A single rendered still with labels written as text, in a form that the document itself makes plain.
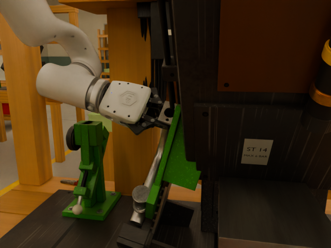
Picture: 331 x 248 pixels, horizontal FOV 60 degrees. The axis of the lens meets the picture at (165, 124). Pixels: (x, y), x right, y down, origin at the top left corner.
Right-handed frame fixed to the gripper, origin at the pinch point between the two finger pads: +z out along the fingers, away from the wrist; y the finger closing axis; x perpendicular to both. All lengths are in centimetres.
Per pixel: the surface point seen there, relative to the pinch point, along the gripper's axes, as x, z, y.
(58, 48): 818, -604, 605
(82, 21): 730, -522, 692
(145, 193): 0.5, 1.4, -18.4
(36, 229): 25.8, -25.7, -31.3
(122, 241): 8.6, -0.4, -27.9
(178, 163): -4.7, 6.1, -12.0
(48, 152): 48, -45, -4
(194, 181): -3.0, 10.3, -13.9
